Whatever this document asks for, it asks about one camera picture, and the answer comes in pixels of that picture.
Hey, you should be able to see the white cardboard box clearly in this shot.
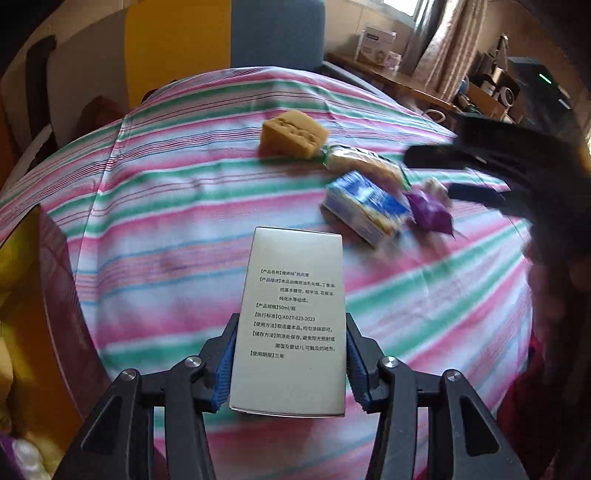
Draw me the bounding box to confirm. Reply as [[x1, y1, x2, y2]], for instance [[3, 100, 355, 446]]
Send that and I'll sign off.
[[229, 227, 346, 418]]

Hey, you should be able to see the blue tissue pack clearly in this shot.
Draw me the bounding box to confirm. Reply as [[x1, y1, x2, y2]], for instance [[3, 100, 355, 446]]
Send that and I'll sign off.
[[322, 171, 410, 249]]

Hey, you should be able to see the gold metal tray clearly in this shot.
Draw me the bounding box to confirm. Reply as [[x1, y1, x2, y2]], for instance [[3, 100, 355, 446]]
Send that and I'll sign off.
[[1, 206, 110, 475]]

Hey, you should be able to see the yellow sponge block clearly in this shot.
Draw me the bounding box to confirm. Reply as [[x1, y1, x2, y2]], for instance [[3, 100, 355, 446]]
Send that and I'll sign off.
[[259, 110, 329, 160]]

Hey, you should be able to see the person's right hand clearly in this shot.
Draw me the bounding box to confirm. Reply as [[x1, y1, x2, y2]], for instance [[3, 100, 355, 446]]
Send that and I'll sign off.
[[523, 240, 566, 371]]

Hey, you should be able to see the wooden desk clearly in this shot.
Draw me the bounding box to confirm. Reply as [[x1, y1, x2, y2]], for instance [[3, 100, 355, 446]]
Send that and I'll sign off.
[[325, 52, 462, 114]]

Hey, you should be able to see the striped bedsheet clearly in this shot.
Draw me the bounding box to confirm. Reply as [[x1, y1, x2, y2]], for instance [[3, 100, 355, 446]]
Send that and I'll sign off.
[[0, 66, 535, 480]]

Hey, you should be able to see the green wrapped biscuit pack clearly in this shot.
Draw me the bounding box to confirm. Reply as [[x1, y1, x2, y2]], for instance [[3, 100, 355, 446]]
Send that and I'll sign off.
[[324, 145, 410, 190]]

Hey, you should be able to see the white product box on desk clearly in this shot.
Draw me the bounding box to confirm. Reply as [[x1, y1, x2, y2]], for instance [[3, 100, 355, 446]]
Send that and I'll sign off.
[[356, 26, 397, 67]]

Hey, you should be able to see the dark red cloth on chair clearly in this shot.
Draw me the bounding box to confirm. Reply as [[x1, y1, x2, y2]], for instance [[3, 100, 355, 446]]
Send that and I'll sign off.
[[74, 96, 125, 139]]

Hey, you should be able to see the black rolled mat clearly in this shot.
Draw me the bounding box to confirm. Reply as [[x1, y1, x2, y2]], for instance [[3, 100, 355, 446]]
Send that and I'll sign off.
[[25, 34, 59, 153]]

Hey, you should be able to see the tricolour armchair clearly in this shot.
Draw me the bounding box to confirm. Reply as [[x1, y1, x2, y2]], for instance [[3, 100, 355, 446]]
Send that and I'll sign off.
[[1, 1, 370, 169]]

